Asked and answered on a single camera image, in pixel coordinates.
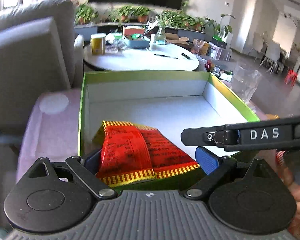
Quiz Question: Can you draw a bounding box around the glass vase with plant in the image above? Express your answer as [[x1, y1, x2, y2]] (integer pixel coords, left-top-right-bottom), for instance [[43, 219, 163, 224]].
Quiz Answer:
[[155, 14, 168, 45]]

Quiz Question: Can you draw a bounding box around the red yellow striped snack bag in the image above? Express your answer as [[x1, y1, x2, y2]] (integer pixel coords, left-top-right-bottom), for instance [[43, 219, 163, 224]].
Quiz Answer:
[[93, 121, 200, 187]]

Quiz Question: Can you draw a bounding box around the person's right hand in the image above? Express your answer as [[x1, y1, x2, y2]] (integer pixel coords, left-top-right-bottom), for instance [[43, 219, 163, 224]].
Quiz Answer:
[[275, 151, 300, 233]]

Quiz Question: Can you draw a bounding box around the white dining chair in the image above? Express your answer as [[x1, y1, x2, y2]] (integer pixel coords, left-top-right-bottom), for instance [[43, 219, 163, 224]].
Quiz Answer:
[[259, 41, 284, 74]]

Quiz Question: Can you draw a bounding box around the green cardboard box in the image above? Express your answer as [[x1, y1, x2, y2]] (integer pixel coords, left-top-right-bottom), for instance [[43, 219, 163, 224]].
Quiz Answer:
[[78, 71, 258, 191]]

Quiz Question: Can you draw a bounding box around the red plastic stool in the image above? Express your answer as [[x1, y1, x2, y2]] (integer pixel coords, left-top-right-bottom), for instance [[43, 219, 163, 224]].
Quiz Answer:
[[285, 69, 298, 87]]

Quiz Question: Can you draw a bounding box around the blue tray on table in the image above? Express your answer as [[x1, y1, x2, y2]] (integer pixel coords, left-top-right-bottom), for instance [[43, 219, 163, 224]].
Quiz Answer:
[[123, 36, 150, 49]]

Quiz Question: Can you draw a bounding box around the grey sofa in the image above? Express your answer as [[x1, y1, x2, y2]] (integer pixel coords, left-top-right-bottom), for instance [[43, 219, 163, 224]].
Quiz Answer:
[[0, 0, 84, 128]]

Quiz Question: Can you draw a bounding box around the white round coffee table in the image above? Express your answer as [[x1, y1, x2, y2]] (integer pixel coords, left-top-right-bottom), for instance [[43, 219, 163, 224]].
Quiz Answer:
[[83, 43, 199, 72]]

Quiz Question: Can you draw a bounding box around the yellow canister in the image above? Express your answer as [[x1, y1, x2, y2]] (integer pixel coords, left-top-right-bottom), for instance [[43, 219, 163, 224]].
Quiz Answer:
[[90, 33, 106, 55]]

